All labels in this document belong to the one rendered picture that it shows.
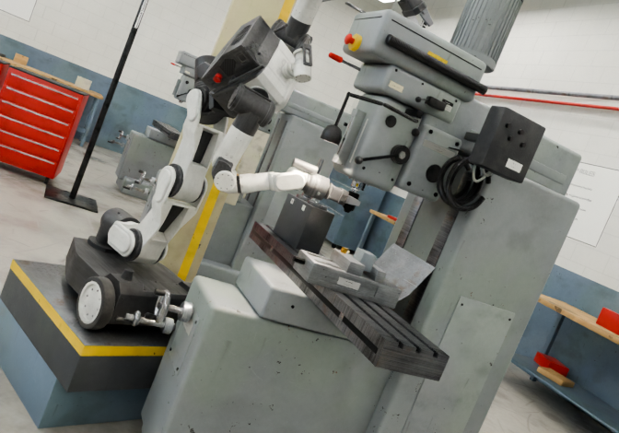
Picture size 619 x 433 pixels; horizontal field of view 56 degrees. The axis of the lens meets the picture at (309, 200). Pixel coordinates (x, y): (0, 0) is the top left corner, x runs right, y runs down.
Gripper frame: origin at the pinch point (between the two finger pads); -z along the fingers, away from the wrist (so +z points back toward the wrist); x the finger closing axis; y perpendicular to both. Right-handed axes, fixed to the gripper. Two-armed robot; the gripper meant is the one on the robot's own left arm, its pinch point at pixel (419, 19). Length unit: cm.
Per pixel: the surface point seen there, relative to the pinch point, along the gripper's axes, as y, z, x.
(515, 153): -11, -49, 35
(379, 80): -29.0, -5.7, 9.0
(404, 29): -13.4, 3.9, 14.0
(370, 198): 84, -342, -658
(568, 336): 82, -418, -246
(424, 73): -15.0, -12.9, 13.0
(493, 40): 17.1, -21.8, 7.5
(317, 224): -75, -45, -19
